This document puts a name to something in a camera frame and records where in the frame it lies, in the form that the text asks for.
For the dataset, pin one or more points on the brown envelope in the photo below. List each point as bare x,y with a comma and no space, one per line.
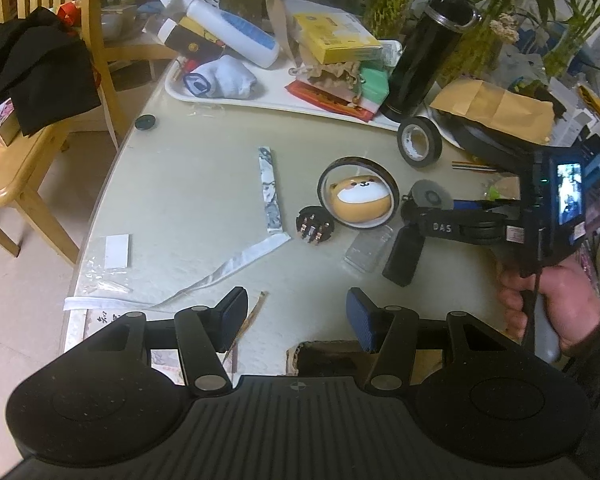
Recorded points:
490,105

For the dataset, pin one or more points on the bamboo plant vase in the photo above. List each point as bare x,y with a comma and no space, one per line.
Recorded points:
570,15

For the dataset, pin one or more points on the black cloth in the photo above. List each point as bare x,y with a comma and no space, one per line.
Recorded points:
40,70

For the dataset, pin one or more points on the red bag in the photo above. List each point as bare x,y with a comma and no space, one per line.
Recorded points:
72,12

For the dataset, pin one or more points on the green white wipes pack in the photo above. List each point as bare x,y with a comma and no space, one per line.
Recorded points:
502,190

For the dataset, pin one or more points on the clear plastic wrap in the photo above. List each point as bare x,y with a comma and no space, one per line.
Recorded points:
102,280

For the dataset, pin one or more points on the marbled paper strip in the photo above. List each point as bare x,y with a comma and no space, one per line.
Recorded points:
271,190

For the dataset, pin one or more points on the person's right hand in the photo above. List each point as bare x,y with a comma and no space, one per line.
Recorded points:
570,295

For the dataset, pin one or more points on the black yellow box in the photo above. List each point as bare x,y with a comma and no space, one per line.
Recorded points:
192,40

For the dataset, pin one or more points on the glass vase with dried flowers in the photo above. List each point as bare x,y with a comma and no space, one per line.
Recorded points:
480,45

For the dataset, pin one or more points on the white rolled socks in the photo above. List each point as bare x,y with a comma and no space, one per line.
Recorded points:
225,77

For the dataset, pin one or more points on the white spray bottle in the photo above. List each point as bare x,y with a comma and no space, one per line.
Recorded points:
230,30

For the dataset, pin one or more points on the white card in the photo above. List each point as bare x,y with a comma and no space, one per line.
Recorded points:
117,251

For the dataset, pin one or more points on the black round connector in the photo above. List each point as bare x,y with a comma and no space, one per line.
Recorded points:
314,225

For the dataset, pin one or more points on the grey zip case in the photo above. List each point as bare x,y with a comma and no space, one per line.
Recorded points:
485,147

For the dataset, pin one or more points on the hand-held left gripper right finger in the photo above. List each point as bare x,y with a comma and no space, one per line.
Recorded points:
362,320

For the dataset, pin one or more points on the brown paper bag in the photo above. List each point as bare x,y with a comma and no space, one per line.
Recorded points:
280,25

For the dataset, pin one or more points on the clear plastic case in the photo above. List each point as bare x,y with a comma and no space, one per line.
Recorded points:
367,250

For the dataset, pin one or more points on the wooden stick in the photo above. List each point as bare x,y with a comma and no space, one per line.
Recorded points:
250,315

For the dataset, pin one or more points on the cardboard box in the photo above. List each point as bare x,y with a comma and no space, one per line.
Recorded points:
330,355

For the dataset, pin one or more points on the pink printed paper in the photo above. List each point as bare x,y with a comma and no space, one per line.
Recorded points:
167,367

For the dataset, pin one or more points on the calligraphy paper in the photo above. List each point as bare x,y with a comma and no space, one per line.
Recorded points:
102,325

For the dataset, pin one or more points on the brown crinkled paper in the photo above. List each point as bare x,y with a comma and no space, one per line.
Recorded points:
330,77

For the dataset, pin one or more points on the black thermos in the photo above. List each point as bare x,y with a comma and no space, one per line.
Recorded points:
425,50

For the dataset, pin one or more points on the orange shiba toy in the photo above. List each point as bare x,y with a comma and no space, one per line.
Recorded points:
360,200

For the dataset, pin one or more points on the steel pot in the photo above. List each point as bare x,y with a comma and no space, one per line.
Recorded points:
120,22

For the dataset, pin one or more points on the black tape roll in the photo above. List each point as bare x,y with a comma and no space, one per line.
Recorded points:
427,152

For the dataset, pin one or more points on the red packet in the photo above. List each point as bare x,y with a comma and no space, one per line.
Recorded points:
325,100

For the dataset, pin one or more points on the white printed box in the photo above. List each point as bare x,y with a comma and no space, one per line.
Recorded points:
572,125

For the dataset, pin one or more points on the mint green box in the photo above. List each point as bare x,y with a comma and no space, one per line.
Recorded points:
375,85

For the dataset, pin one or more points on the grey round disc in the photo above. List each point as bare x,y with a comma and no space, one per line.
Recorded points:
432,194

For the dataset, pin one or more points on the black round lid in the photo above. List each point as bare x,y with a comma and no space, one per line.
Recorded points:
145,123

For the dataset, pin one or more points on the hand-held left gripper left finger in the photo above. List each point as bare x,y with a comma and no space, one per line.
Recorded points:
232,317

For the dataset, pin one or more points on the white tray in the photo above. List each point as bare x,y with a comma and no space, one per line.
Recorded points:
280,102

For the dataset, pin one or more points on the wooden chair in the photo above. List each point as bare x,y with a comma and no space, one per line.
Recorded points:
30,170

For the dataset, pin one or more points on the white plastic bag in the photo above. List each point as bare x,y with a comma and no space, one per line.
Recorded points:
525,67

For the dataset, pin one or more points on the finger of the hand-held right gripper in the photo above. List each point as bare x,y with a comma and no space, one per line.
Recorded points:
442,227

